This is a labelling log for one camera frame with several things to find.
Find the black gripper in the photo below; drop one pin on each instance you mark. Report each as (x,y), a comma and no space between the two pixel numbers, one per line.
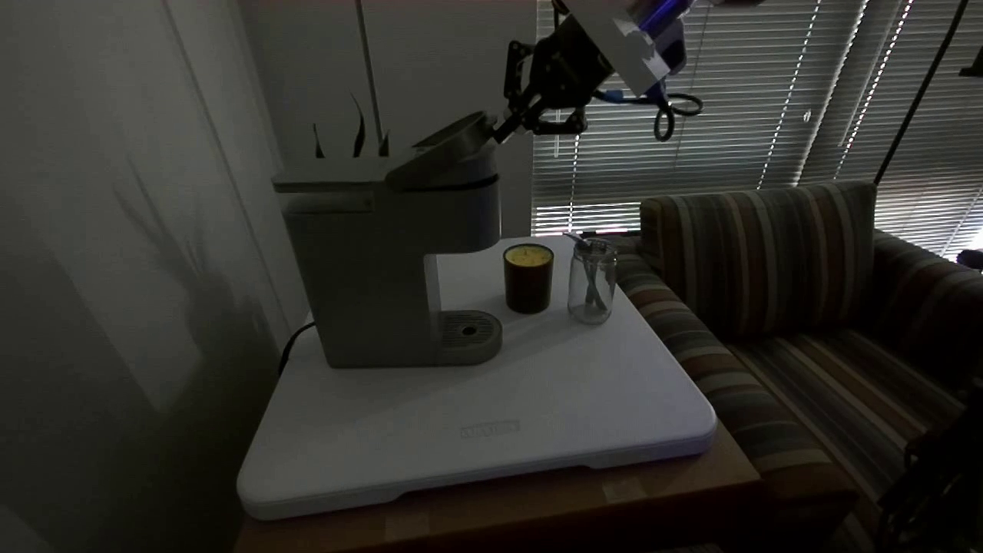
(571,72)

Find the grey coffee maker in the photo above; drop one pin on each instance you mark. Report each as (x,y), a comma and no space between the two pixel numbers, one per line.
(369,277)

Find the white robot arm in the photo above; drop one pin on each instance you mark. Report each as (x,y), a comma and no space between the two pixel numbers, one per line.
(631,40)

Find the thin metal utensil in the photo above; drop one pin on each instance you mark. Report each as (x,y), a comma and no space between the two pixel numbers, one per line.
(584,243)

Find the yellow candle in dark jar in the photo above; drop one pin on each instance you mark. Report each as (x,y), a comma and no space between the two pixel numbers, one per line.
(530,281)

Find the clear glass jar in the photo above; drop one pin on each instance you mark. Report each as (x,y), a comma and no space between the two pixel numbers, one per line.
(591,296)

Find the window blinds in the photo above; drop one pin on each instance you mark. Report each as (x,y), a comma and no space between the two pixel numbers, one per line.
(800,122)

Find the white plastic board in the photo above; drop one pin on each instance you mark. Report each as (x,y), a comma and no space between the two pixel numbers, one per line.
(512,409)

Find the striped sofa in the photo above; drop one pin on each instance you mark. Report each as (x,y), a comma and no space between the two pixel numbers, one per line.
(777,277)

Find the thin black pole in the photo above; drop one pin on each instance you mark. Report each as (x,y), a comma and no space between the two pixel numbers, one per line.
(922,94)

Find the wooden side table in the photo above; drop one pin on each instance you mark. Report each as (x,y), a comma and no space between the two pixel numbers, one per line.
(573,500)

